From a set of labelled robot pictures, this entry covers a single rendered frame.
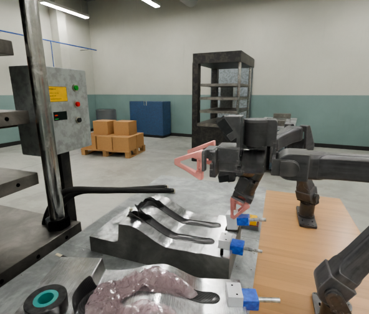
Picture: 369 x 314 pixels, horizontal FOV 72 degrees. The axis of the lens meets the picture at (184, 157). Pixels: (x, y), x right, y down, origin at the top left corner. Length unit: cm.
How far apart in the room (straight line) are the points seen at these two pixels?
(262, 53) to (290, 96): 134
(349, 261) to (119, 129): 540
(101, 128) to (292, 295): 550
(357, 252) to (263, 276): 33
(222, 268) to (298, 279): 25
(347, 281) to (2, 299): 88
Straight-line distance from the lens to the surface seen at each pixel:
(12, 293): 96
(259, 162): 58
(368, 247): 68
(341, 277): 71
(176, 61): 816
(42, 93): 112
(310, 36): 739
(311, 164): 59
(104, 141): 577
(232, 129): 58
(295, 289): 90
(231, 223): 92
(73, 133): 141
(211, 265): 83
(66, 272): 77
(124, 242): 92
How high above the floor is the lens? 136
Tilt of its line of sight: 14 degrees down
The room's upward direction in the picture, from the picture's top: straight up
